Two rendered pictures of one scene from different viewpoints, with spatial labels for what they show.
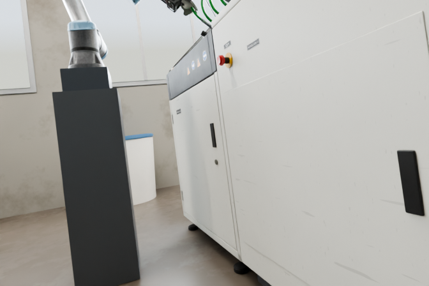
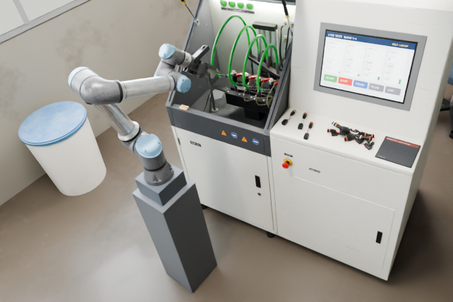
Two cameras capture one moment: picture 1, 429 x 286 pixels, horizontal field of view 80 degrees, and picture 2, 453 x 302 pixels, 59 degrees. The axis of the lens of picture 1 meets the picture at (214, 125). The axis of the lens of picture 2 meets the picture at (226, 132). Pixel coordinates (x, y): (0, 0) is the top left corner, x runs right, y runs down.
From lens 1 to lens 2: 200 cm
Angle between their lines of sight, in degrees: 48
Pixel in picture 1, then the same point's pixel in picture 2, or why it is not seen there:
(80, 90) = (176, 199)
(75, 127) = (178, 222)
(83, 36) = (160, 157)
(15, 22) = not seen: outside the picture
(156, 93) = (45, 36)
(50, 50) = not seen: outside the picture
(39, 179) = not seen: outside the picture
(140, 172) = (93, 156)
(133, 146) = (80, 137)
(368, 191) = (365, 234)
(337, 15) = (368, 193)
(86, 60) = (168, 174)
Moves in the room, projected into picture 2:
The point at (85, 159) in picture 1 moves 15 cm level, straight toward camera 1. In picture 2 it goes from (186, 234) to (209, 243)
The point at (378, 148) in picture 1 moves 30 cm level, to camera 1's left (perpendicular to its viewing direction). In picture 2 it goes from (371, 228) to (329, 259)
